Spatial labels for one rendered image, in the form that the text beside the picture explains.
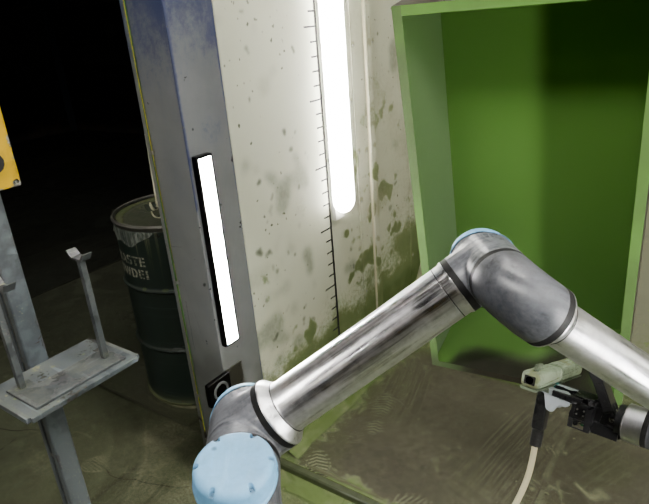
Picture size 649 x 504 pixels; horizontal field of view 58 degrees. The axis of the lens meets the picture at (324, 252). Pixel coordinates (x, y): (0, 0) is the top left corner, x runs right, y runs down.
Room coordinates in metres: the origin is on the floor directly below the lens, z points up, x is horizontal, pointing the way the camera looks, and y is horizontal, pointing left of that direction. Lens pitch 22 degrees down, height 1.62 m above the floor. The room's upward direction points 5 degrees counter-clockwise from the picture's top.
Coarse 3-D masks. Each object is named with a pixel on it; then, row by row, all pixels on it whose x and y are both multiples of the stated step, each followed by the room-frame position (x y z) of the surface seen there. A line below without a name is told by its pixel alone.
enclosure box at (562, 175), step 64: (448, 0) 1.48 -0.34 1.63; (512, 0) 1.41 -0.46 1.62; (576, 0) 1.34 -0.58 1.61; (640, 0) 1.59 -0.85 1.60; (448, 64) 1.88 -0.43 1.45; (512, 64) 1.78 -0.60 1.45; (576, 64) 1.69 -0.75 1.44; (640, 64) 1.61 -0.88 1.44; (448, 128) 1.92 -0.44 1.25; (512, 128) 1.82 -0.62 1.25; (576, 128) 1.72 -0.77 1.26; (640, 128) 1.64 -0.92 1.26; (448, 192) 1.92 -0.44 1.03; (512, 192) 1.86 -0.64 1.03; (576, 192) 1.75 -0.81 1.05; (640, 192) 1.33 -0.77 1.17; (576, 256) 1.79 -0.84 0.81; (640, 256) 1.43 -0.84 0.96; (576, 384) 1.56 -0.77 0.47
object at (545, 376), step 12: (564, 360) 1.36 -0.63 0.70; (528, 372) 1.20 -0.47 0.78; (540, 372) 1.20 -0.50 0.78; (552, 372) 1.23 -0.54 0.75; (564, 372) 1.28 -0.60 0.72; (576, 372) 1.34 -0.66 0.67; (528, 384) 1.19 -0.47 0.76; (540, 384) 1.18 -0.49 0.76; (552, 384) 1.24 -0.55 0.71; (540, 396) 1.24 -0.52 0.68; (540, 408) 1.23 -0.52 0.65; (540, 420) 1.22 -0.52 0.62; (540, 432) 1.21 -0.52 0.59; (540, 444) 1.20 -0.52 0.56
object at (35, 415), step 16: (64, 352) 1.47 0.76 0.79; (80, 352) 1.46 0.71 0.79; (32, 368) 1.40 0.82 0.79; (48, 368) 1.39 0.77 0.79; (64, 368) 1.38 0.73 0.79; (112, 368) 1.36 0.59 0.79; (0, 384) 1.33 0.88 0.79; (16, 384) 1.32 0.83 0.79; (96, 384) 1.30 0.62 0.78; (16, 400) 1.25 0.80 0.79; (64, 400) 1.23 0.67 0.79; (32, 416) 1.18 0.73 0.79
